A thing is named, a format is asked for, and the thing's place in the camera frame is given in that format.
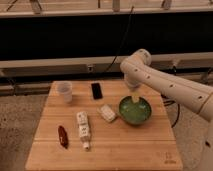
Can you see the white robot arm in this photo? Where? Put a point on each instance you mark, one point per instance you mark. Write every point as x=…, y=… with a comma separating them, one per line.
x=195, y=96

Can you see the black smartphone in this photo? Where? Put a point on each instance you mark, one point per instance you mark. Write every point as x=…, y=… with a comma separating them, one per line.
x=96, y=90

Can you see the yellow stick end effector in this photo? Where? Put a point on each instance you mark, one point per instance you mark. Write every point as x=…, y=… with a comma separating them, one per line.
x=135, y=96

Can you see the green bowl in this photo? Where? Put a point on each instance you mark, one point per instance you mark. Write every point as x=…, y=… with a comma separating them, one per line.
x=134, y=113

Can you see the white remote controller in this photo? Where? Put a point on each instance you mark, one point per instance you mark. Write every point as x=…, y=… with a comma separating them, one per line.
x=84, y=129

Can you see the clear plastic cup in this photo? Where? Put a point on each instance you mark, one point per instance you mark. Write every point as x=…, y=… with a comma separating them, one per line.
x=64, y=89

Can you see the wooden cutting board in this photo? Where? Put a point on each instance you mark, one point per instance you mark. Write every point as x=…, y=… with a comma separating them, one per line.
x=115, y=146

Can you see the dark red chili pepper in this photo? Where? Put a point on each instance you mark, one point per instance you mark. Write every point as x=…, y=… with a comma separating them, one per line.
x=63, y=138

